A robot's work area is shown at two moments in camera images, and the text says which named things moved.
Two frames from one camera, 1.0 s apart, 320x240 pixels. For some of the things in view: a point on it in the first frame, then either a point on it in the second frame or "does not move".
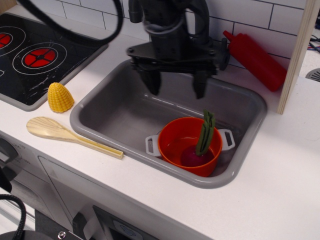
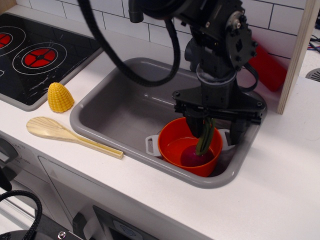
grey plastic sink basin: [111, 101] does not move
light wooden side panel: [300, 50] does not move
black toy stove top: [32, 58] does not move
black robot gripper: [171, 48] to [217, 94]
